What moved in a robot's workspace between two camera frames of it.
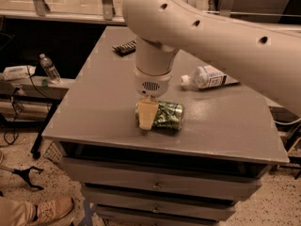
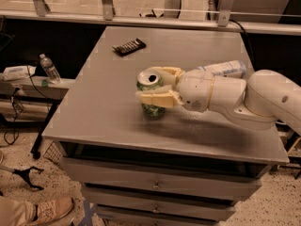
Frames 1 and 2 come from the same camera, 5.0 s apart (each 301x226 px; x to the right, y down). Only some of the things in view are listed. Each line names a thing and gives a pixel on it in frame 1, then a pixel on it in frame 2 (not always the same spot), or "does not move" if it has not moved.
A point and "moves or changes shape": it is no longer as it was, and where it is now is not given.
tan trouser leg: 13,213 does not move
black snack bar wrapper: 126,48 does not move
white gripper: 152,85 → 195,88
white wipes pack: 13,72 does not move
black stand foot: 25,174 does not move
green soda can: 168,116 moves or changes shape
